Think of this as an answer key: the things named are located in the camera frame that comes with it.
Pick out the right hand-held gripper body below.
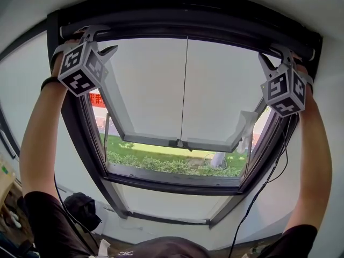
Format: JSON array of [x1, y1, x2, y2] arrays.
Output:
[[260, 61, 307, 118]]

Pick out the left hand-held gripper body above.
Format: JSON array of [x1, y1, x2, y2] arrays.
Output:
[[58, 34, 109, 98]]

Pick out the black framed window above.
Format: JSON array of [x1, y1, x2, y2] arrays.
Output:
[[46, 1, 324, 230]]

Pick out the black roll-up insect screen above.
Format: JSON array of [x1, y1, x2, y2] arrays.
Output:
[[59, 22, 316, 62]]

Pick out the person's right forearm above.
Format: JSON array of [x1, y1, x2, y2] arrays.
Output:
[[284, 73, 333, 232]]

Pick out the person's left forearm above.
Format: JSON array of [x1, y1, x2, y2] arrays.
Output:
[[19, 59, 71, 200]]

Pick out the grey open window sash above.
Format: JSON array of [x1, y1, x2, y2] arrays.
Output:
[[92, 36, 271, 153]]

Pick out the metal window stay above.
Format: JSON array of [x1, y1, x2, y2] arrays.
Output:
[[103, 112, 111, 169], [245, 133, 255, 172]]

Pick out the person's right hand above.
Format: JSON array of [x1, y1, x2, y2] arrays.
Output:
[[291, 55, 309, 75]]

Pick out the person's left hand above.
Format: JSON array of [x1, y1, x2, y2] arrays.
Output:
[[66, 30, 85, 46]]

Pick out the red banner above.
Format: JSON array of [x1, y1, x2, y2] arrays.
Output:
[[88, 88, 108, 109]]

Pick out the black wristband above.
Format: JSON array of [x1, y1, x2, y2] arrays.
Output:
[[40, 76, 62, 92]]

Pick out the white tree trunk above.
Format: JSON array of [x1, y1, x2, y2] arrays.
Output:
[[210, 151, 226, 169]]

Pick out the green shrub hedge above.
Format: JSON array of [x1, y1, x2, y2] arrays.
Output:
[[106, 149, 244, 177]]

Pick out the wooden furniture piece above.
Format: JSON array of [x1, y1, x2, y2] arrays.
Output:
[[0, 151, 17, 216]]

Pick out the black cap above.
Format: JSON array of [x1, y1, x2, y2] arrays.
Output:
[[62, 192, 103, 233]]

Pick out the person's black shirt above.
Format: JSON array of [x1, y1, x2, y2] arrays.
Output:
[[16, 190, 318, 258]]

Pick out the white paper strip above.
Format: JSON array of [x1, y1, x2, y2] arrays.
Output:
[[97, 238, 111, 258]]

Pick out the thin pull cord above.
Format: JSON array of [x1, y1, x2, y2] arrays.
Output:
[[176, 35, 189, 148]]

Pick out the black cable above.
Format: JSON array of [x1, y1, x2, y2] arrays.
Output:
[[227, 116, 289, 258], [53, 170, 101, 255]]

